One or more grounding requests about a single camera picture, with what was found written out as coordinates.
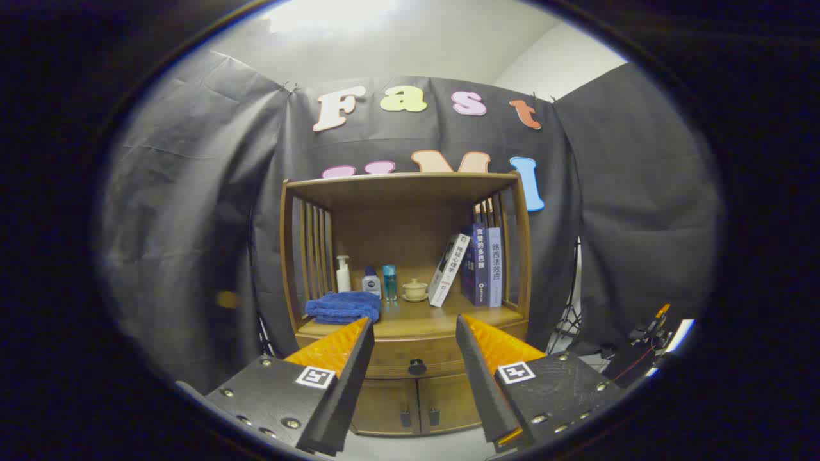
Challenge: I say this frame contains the dark blue book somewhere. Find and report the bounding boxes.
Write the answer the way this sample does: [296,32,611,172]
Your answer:
[461,222,489,307]

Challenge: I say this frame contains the blue folded towel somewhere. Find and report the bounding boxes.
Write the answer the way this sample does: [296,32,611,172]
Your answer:
[305,291,382,325]

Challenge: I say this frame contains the wooden drawer with black knob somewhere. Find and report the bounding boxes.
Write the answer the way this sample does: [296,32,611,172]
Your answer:
[362,334,475,380]

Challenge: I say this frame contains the wooden cabinet door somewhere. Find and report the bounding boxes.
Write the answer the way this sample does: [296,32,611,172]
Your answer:
[351,378,422,438]
[420,373,482,435]

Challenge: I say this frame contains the black equipment box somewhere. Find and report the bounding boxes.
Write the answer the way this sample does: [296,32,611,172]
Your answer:
[573,343,660,388]

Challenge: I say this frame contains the black tripod stand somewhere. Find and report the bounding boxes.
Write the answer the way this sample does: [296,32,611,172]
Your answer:
[548,240,582,353]

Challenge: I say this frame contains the white book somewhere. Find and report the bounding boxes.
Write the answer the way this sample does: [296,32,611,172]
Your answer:
[427,233,472,308]

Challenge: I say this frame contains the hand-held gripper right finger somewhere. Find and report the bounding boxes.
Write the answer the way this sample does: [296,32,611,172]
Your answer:
[455,314,625,454]

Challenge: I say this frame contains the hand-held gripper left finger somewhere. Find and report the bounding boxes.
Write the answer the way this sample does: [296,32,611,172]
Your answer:
[176,317,375,457]

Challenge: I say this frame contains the pale grey-blue book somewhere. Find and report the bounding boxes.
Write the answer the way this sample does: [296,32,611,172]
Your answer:
[487,227,504,309]

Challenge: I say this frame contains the black device with orange tip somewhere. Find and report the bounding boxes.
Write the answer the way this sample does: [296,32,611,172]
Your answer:
[628,303,673,350]

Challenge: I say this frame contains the wooden cabinet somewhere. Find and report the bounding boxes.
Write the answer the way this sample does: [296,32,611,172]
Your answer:
[280,172,532,438]

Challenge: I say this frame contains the wooden countertop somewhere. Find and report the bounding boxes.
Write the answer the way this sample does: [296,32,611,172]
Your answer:
[296,291,527,340]

